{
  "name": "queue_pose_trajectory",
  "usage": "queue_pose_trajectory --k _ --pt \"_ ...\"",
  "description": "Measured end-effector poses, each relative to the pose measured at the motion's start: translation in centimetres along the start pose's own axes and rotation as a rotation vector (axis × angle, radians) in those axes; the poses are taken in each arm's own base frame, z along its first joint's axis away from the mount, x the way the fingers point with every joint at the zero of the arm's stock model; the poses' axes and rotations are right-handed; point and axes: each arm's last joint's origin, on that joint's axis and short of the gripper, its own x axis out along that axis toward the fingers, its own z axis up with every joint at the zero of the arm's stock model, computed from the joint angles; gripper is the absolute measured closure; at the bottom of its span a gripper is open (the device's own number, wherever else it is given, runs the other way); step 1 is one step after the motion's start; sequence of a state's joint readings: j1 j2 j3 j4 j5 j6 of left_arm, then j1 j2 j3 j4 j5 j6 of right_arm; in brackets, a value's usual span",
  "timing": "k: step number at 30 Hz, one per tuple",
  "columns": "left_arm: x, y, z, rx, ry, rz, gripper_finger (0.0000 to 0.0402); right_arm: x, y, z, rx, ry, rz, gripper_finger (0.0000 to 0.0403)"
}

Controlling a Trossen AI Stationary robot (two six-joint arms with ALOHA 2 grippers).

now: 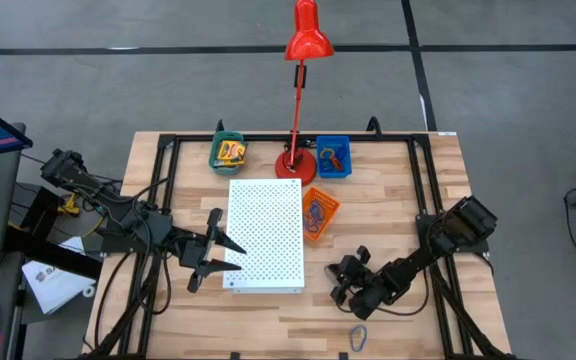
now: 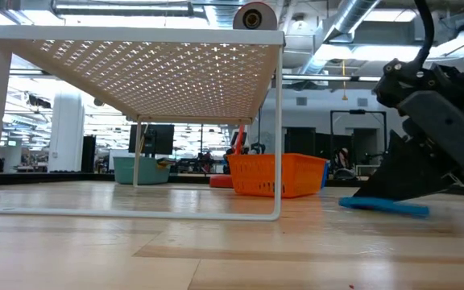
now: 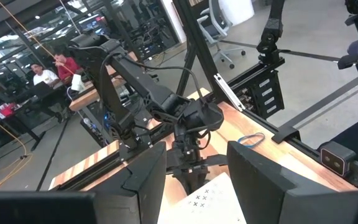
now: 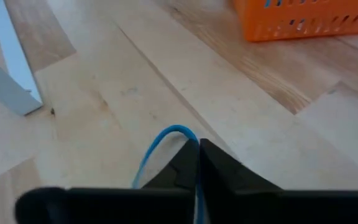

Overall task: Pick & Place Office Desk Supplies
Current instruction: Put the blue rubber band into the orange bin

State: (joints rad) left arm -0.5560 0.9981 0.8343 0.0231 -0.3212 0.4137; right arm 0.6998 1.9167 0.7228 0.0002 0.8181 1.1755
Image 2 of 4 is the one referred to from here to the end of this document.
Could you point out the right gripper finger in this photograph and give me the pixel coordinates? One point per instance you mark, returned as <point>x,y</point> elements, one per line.
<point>409,177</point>

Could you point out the blue plastic scissors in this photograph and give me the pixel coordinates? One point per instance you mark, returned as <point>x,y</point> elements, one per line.
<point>409,208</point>

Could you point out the orange plastic basket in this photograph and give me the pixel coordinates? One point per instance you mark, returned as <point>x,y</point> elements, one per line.
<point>300,175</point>

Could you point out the teal plastic basket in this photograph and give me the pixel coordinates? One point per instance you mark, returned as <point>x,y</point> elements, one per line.
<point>149,171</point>

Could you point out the red desk lamp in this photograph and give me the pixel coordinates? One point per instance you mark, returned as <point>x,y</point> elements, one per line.
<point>220,182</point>

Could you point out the person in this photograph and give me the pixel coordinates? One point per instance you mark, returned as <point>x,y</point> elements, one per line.
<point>342,159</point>

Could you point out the blue plastic bin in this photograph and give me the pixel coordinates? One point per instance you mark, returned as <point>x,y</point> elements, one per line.
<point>325,174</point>

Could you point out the long ceiling strip light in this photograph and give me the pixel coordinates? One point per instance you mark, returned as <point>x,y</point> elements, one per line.
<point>320,77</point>

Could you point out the black computer monitor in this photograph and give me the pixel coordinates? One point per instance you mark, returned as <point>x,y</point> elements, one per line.
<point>159,139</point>

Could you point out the white perforated metal shelf riser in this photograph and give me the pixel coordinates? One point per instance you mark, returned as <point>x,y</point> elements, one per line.
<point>135,35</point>

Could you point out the black tall cabinet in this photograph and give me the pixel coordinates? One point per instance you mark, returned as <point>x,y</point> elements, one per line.
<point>88,155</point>

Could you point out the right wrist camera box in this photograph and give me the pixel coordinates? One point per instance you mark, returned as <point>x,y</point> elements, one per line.
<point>401,82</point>

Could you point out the black metal gantry frame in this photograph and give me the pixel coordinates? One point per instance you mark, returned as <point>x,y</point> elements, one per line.
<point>357,112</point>

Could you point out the silver ceiling air duct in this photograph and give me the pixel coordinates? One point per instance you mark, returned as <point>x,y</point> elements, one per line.
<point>349,20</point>

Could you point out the black aluminium table frame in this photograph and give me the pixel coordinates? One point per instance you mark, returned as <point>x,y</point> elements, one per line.
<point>55,178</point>

